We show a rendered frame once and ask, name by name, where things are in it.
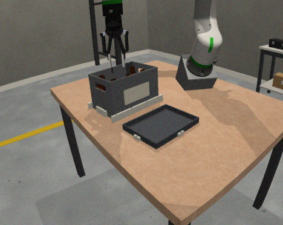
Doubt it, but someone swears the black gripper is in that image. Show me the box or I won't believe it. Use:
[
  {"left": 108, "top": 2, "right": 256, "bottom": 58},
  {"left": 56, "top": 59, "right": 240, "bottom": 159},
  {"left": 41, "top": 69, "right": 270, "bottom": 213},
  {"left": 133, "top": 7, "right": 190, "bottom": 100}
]
[{"left": 100, "top": 15, "right": 129, "bottom": 68}]

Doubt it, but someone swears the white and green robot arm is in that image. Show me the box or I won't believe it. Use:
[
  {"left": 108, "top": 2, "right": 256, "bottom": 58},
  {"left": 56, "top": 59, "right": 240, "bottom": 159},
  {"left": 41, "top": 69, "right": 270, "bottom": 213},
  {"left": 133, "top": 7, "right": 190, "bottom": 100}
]
[{"left": 102, "top": 0, "right": 223, "bottom": 77}]

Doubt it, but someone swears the grey divided crate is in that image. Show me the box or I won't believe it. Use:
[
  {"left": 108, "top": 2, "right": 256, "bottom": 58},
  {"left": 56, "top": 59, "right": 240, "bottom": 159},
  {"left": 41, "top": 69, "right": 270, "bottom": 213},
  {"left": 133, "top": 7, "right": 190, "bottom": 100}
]
[{"left": 88, "top": 61, "right": 158, "bottom": 118}]

